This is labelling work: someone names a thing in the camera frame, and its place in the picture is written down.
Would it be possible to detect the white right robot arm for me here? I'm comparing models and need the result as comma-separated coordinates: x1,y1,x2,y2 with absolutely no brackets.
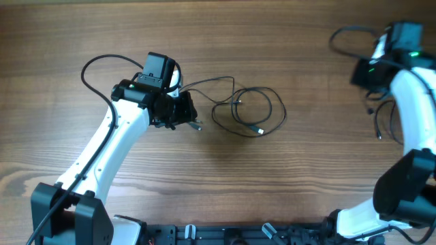
323,21,435,244

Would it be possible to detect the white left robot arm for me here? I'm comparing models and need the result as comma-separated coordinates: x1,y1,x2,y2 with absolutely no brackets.
28,52,197,244

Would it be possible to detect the black USB cable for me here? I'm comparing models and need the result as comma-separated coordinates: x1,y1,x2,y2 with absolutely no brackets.
179,76,287,139
364,90,405,146

